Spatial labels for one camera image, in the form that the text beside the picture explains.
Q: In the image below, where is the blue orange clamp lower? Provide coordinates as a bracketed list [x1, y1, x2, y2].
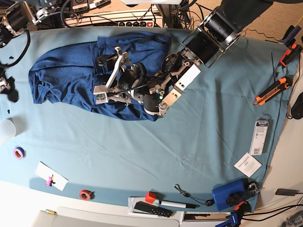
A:
[216, 201, 251, 227]

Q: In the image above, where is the red tape roll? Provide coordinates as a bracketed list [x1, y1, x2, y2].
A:
[79, 190, 94, 201]

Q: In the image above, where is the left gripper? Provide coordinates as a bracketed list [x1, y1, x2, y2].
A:
[97, 46, 147, 105]

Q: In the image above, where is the black computer mouse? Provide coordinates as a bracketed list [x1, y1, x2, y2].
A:
[291, 92, 303, 120]

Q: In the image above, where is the black small device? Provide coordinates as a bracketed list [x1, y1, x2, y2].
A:
[275, 188, 298, 196]

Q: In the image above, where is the black remote control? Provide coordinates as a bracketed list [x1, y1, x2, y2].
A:
[134, 201, 173, 218]

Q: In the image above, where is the white leaflet card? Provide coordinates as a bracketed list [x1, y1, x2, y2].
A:
[234, 153, 262, 177]

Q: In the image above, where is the metal carabiner clip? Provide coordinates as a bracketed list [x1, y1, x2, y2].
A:
[247, 182, 263, 194]

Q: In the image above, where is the red cube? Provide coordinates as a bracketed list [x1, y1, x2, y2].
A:
[145, 192, 157, 204]

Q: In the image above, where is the brass small pin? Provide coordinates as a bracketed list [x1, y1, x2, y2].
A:
[45, 209, 57, 215]

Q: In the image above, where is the black lanyard with clip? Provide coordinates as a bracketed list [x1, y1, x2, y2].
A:
[174, 185, 214, 207]

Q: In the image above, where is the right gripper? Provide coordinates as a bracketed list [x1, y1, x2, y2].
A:
[0, 68, 19, 103]

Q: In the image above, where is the blue t-shirt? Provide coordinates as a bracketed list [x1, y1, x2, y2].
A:
[28, 32, 172, 122]

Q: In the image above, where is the packaged blade box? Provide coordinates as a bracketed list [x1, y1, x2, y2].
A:
[249, 114, 271, 156]

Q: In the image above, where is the white paper card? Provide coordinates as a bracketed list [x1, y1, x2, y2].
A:
[35, 162, 68, 191]

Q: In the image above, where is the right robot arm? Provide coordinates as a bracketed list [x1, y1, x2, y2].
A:
[0, 0, 60, 103]

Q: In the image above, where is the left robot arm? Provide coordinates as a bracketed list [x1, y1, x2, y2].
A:
[93, 0, 273, 116]

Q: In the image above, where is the white power strip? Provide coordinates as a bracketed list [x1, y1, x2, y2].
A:
[65, 2, 165, 27]

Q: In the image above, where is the blue box with knob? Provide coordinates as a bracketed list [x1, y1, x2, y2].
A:
[212, 178, 249, 211]

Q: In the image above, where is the blue spring clamp upper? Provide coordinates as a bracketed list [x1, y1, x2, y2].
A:
[278, 25, 301, 45]

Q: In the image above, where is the purple tape roll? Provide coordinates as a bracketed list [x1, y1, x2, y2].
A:
[14, 147, 26, 159]

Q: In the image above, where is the orange black utility knife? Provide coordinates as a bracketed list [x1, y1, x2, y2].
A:
[253, 76, 293, 106]

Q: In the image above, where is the orange black clamp upper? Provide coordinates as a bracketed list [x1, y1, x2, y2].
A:
[279, 43, 303, 68]

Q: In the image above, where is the white black marker pen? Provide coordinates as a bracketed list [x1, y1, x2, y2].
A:
[159, 200, 197, 209]

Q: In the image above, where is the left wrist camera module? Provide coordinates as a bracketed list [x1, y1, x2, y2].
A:
[93, 85, 109, 105]

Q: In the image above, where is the light blue table cloth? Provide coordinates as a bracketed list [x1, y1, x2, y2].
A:
[0, 27, 290, 206]

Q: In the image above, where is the pink small clip toy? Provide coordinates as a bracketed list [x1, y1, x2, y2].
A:
[45, 175, 55, 187]

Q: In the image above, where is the translucent white plastic cup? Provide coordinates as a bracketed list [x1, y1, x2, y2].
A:
[0, 119, 16, 146]

